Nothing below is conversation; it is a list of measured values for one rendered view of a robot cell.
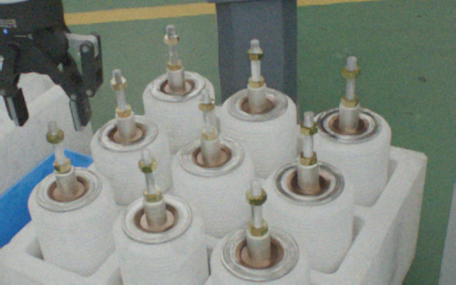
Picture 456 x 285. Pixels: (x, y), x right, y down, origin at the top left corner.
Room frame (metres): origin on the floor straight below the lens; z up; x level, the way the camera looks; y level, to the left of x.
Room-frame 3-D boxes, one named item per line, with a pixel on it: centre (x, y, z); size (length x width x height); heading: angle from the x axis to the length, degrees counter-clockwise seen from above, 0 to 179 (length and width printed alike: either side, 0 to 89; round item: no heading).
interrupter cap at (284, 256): (0.49, -0.08, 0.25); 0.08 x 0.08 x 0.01
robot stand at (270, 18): (1.06, -0.18, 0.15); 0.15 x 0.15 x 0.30; 82
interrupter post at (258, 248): (0.49, -0.08, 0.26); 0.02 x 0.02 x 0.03
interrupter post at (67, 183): (0.63, 0.11, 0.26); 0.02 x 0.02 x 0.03
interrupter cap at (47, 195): (0.63, 0.11, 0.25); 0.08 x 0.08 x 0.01
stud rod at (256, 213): (0.49, -0.08, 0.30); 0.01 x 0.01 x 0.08; 42
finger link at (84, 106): (0.62, 0.07, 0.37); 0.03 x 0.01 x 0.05; 68
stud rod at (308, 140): (0.59, -0.15, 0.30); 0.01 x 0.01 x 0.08; 19
